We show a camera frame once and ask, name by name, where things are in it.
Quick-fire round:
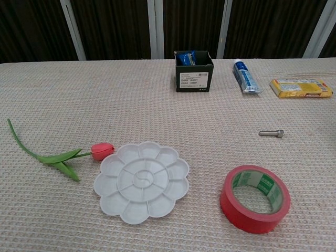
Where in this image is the small silver screw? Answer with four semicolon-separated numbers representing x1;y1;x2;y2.
258;129;285;139

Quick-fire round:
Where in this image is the beige woven tablecloth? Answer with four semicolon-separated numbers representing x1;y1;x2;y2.
0;57;336;252

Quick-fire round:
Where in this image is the black open cardboard box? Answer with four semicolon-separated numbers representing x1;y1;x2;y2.
174;50;215;93

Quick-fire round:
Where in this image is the white flower-shaped paint palette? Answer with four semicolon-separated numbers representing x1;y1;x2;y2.
93;141;190;225

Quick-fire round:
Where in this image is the blue plastic packet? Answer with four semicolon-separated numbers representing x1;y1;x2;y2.
176;50;198;67

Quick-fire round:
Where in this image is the artificial red tulip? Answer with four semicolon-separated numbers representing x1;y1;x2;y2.
7;118;116;182

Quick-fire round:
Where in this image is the blue white toothpaste tube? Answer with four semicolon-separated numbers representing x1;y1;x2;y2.
233;58;261;95

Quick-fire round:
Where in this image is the red tape roll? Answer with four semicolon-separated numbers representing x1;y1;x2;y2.
219;164;291;235

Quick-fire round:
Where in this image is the yellow flat packet box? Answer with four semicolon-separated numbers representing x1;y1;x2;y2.
269;78;334;99

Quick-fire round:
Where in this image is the white frame post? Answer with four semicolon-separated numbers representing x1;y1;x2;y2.
303;0;336;59
146;0;165;60
216;0;233;59
59;0;87;61

